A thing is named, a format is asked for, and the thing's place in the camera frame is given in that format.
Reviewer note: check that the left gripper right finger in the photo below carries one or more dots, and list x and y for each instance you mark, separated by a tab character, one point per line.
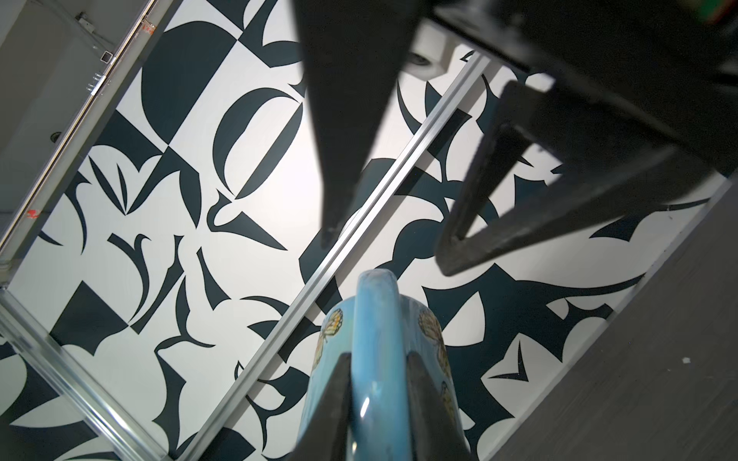
432	433

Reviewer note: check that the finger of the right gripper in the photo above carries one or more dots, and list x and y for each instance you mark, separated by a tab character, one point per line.
353	52

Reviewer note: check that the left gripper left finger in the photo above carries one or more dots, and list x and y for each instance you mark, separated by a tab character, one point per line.
326	435

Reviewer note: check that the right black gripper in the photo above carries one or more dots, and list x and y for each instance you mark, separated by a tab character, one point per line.
656	61

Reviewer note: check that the light blue butterfly mug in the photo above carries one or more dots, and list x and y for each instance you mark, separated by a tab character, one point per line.
379	327

